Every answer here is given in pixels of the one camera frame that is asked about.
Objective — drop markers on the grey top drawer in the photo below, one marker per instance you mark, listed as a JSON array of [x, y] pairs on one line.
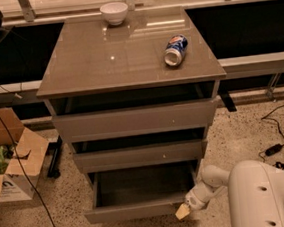
[[136, 111]]

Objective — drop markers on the grey drawer cabinet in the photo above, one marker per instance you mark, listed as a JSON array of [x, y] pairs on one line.
[[92, 57]]

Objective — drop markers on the black table leg left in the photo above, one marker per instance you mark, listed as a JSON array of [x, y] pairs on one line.
[[54, 149]]

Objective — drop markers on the black table leg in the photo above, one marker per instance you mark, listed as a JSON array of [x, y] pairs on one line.
[[226, 98], [54, 149]]

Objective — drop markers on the grey middle drawer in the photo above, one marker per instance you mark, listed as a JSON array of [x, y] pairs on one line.
[[140, 150]]

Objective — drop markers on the black table leg right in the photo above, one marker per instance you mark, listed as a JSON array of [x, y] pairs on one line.
[[226, 98]]

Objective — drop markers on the grey bottom drawer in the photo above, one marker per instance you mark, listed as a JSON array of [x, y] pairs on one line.
[[140, 192]]

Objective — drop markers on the blue soda can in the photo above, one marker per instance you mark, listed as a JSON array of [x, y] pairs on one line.
[[175, 50]]

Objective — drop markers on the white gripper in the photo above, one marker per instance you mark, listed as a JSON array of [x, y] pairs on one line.
[[195, 201]]

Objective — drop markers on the grey drawer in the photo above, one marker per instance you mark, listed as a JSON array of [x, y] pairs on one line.
[[136, 111], [140, 150], [140, 192]]

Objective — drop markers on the open cardboard box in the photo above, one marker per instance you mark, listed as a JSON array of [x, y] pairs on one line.
[[27, 150]]

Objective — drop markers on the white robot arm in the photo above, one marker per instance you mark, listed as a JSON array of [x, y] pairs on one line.
[[255, 192]]

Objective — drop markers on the white ceramic bowl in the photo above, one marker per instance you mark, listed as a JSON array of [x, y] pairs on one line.
[[114, 13]]

